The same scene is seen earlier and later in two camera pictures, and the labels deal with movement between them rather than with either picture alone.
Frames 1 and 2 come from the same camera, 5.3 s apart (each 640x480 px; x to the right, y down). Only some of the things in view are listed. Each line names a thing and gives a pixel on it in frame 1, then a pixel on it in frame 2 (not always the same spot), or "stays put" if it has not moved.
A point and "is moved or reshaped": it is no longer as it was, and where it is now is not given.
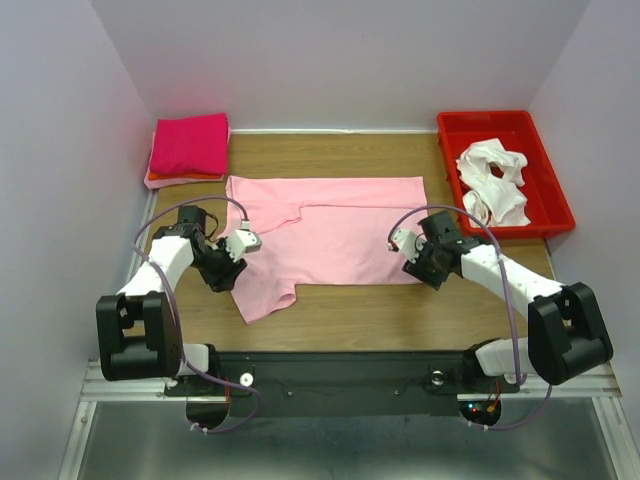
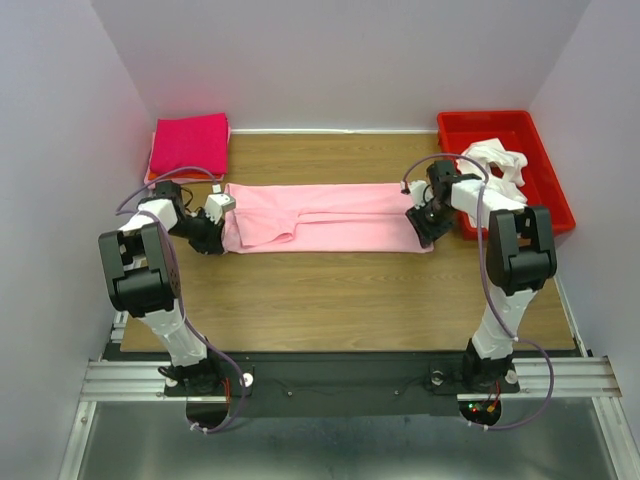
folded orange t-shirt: [163, 176] stays put
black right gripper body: [426, 268] -> [431, 219]
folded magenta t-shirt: [190, 144] stays put
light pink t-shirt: [321, 231] is moved or reshaped
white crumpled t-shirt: [494, 199] stays put
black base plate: [342, 383] stays put
